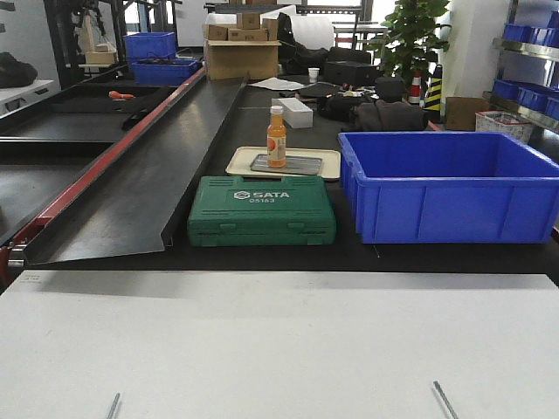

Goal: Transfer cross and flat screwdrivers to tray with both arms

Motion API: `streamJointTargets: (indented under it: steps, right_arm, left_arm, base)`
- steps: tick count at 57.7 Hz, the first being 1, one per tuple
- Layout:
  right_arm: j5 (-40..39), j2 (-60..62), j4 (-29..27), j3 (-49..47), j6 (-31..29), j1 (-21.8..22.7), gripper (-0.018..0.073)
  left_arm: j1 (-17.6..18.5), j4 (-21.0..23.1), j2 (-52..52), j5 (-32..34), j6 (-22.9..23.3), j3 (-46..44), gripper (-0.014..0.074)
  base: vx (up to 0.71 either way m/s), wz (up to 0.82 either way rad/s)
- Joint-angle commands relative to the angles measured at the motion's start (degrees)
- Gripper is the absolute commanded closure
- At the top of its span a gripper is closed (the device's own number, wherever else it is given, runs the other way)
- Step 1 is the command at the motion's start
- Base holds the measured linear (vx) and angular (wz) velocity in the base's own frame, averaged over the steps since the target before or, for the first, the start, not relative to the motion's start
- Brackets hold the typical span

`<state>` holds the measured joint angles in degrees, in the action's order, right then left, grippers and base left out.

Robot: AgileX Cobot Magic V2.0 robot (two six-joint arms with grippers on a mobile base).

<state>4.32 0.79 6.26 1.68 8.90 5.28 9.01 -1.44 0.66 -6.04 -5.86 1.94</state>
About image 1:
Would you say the white rectangular box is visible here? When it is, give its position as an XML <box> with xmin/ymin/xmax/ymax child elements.
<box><xmin>272</xmin><ymin>98</ymin><xmax>314</xmax><ymax>128</ymax></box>

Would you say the red white traffic cone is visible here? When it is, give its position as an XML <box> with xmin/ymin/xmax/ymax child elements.
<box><xmin>408</xmin><ymin>70</ymin><xmax>422</xmax><ymax>106</ymax></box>

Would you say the cream plastic tray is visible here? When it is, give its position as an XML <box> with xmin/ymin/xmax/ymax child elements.
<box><xmin>225</xmin><ymin>146</ymin><xmax>341</xmax><ymax>182</ymax></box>

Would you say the small grey metal tray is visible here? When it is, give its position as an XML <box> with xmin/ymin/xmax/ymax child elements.
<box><xmin>250</xmin><ymin>154</ymin><xmax>322</xmax><ymax>175</ymax></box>

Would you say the screwdriver green black handle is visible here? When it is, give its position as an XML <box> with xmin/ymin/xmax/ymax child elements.
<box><xmin>106</xmin><ymin>393</ymin><xmax>121</xmax><ymax>419</ymax></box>
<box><xmin>433</xmin><ymin>381</ymin><xmax>459</xmax><ymax>419</ymax></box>

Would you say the long black metal chute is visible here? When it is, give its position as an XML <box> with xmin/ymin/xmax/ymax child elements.
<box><xmin>24</xmin><ymin>76</ymin><xmax>245</xmax><ymax>265</ymax></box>

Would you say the white paper cup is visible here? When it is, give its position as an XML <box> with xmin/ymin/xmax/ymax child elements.
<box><xmin>307</xmin><ymin>67</ymin><xmax>320</xmax><ymax>83</ymax></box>

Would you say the large blue plastic bin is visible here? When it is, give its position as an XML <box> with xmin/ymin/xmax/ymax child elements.
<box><xmin>339</xmin><ymin>131</ymin><xmax>558</xmax><ymax>244</ymax></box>

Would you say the dark grey clothing pile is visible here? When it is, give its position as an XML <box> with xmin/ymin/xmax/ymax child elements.
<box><xmin>351</xmin><ymin>100</ymin><xmax>429</xmax><ymax>132</ymax></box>

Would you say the brown cardboard box on floor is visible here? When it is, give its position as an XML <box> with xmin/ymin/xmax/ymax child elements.
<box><xmin>445</xmin><ymin>97</ymin><xmax>490</xmax><ymax>131</ymax></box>

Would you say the upper blue crate stacked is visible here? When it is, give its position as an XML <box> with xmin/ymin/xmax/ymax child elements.
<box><xmin>124</xmin><ymin>32</ymin><xmax>177</xmax><ymax>61</ymax></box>

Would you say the large open cardboard box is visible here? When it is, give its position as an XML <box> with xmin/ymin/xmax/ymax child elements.
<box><xmin>204</xmin><ymin>40</ymin><xmax>280</xmax><ymax>80</ymax></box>

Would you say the green SATA tool case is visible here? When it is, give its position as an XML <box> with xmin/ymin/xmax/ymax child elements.
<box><xmin>187</xmin><ymin>175</ymin><xmax>336</xmax><ymax>247</ymax></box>

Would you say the orange juice bottle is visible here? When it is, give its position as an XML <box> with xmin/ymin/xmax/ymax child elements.
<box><xmin>266</xmin><ymin>105</ymin><xmax>286</xmax><ymax>168</ymax></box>

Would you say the black yellow striped cone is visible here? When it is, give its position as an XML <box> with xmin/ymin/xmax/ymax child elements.
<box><xmin>424</xmin><ymin>65</ymin><xmax>443</xmax><ymax>123</ymax></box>

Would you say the orange tool on conveyor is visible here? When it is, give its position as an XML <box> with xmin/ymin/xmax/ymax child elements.
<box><xmin>108</xmin><ymin>91</ymin><xmax>135</xmax><ymax>100</ymax></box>

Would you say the green potted plant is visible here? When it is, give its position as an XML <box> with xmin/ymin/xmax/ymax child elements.
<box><xmin>367</xmin><ymin>0</ymin><xmax>451</xmax><ymax>86</ymax></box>

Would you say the blue crate on conveyor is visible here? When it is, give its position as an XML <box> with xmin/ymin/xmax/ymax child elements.
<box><xmin>130</xmin><ymin>59</ymin><xmax>202</xmax><ymax>86</ymax></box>

